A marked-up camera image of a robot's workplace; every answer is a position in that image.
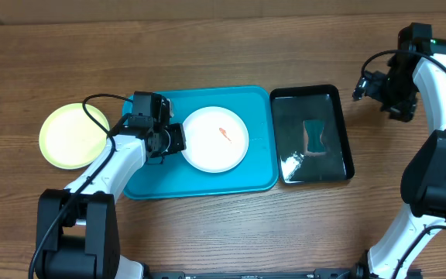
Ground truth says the teal plastic tray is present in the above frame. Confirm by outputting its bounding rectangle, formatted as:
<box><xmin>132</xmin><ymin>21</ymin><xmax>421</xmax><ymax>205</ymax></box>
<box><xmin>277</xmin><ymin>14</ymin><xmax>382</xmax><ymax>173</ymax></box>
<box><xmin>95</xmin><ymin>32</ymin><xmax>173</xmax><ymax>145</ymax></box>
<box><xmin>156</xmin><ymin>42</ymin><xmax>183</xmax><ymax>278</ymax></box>
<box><xmin>123</xmin><ymin>85</ymin><xmax>279</xmax><ymax>200</ymax></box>

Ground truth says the white plate with stain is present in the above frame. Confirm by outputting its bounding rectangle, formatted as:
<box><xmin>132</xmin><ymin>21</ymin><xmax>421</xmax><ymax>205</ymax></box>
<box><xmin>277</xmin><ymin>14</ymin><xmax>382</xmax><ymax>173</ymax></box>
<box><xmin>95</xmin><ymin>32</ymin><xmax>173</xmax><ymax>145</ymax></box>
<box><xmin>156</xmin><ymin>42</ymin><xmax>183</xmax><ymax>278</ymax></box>
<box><xmin>182</xmin><ymin>106</ymin><xmax>249</xmax><ymax>174</ymax></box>

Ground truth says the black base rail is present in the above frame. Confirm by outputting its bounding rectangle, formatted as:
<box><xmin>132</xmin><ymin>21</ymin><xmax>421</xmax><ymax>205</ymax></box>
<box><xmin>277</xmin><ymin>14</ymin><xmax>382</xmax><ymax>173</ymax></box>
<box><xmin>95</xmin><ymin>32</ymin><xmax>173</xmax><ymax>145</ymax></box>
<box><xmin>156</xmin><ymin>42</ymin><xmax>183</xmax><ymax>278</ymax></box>
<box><xmin>143</xmin><ymin>268</ymin><xmax>376</xmax><ymax>279</ymax></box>

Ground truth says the green scrub sponge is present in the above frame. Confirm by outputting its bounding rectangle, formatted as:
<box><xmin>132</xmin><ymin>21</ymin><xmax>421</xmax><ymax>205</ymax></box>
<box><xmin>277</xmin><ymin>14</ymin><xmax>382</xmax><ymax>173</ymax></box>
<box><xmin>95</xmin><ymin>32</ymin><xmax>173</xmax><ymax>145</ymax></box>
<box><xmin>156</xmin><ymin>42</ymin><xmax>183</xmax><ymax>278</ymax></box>
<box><xmin>303</xmin><ymin>119</ymin><xmax>326</xmax><ymax>157</ymax></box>

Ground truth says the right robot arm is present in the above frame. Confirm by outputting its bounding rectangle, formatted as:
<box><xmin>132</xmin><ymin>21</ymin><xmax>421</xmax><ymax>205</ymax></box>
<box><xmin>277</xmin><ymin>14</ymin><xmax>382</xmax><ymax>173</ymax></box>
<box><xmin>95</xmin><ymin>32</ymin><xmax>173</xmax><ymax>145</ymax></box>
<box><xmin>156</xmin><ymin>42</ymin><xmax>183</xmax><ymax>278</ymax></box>
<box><xmin>349</xmin><ymin>34</ymin><xmax>446</xmax><ymax>278</ymax></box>

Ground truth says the yellow-green plate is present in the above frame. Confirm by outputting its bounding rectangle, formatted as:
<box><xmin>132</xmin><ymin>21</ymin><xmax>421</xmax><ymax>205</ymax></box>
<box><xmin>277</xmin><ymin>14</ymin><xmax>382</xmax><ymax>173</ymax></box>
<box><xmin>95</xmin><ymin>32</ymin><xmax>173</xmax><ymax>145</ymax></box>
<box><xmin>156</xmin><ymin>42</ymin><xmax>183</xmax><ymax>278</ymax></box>
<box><xmin>39</xmin><ymin>103</ymin><xmax>109</xmax><ymax>170</ymax></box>

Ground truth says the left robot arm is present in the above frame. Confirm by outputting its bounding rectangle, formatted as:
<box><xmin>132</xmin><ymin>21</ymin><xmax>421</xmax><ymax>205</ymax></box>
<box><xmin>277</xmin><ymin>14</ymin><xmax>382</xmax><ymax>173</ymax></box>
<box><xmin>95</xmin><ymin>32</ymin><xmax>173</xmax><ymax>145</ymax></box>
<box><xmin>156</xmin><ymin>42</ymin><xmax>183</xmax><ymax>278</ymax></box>
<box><xmin>29</xmin><ymin>114</ymin><xmax>186</xmax><ymax>278</ymax></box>

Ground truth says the black water tray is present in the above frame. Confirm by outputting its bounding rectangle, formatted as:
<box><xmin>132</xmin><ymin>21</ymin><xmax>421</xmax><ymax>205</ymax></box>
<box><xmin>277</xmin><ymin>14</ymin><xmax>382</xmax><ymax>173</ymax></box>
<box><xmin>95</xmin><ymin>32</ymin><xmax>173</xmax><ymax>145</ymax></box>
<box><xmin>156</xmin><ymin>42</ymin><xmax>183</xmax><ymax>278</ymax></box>
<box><xmin>269</xmin><ymin>84</ymin><xmax>355</xmax><ymax>184</ymax></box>

